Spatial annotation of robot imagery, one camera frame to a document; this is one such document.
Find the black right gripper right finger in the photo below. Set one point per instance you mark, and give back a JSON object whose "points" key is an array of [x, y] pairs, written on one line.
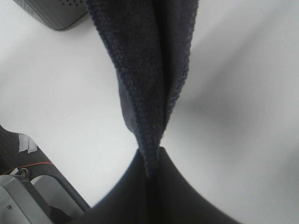
{"points": [[172, 200]]}

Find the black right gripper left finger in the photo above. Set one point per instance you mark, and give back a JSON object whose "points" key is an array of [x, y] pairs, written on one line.
{"points": [[126, 202]]}

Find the dark navy towel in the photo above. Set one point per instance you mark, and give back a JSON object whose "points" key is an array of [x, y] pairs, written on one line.
{"points": [[149, 43]]}

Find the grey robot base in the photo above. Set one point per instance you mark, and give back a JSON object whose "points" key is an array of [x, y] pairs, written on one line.
{"points": [[32, 189]]}

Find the grey perforated basket orange rim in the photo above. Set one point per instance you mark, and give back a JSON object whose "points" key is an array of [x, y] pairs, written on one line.
{"points": [[55, 14]]}

